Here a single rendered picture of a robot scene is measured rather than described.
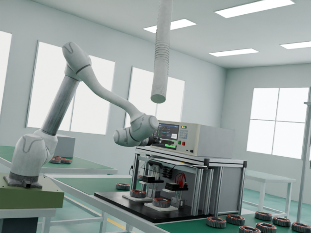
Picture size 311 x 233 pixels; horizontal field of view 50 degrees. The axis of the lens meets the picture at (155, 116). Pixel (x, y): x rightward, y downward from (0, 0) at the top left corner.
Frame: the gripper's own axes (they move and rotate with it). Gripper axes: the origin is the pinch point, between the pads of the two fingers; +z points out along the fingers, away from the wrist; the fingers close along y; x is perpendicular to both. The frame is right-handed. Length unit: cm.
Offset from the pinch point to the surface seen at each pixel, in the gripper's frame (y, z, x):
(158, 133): -21.8, 9.4, 4.5
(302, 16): -104, 345, 213
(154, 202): 3.7, -8.9, -37.4
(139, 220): 16, -29, -43
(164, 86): -105, 81, 53
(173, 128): -7.9, 9.4, 9.3
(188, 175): 0.2, 21.7, -21.5
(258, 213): 36, 54, -39
